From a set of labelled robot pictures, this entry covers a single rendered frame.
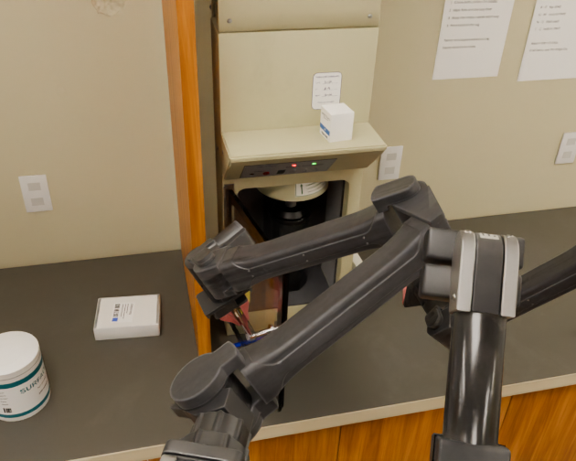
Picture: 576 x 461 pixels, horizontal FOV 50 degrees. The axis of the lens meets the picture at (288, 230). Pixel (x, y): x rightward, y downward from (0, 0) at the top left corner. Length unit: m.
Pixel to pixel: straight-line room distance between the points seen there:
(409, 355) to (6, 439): 0.94
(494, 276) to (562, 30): 1.55
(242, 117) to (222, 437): 0.74
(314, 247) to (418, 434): 0.83
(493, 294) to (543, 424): 1.33
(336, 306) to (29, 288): 1.22
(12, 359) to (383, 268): 0.89
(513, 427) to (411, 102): 0.95
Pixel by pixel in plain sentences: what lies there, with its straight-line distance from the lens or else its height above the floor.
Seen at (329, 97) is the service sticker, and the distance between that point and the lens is 1.32.
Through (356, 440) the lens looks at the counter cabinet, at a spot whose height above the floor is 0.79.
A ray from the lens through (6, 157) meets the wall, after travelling 1.82.
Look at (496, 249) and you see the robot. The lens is 0.58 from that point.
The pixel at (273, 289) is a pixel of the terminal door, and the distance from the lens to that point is 1.18.
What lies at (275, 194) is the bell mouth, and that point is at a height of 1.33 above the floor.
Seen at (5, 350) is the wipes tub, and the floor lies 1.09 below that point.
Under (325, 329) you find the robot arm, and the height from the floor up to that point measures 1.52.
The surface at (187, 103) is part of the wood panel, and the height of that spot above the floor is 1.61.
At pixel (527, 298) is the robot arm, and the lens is 1.16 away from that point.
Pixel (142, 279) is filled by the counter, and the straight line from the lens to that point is 1.83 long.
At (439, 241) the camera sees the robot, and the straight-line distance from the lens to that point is 0.63.
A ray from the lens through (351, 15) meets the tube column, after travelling 1.28.
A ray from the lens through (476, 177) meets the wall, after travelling 2.15.
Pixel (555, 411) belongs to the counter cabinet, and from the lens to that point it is 1.86.
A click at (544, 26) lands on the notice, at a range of 2.03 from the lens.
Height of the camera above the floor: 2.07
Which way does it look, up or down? 34 degrees down
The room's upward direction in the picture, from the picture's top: 2 degrees clockwise
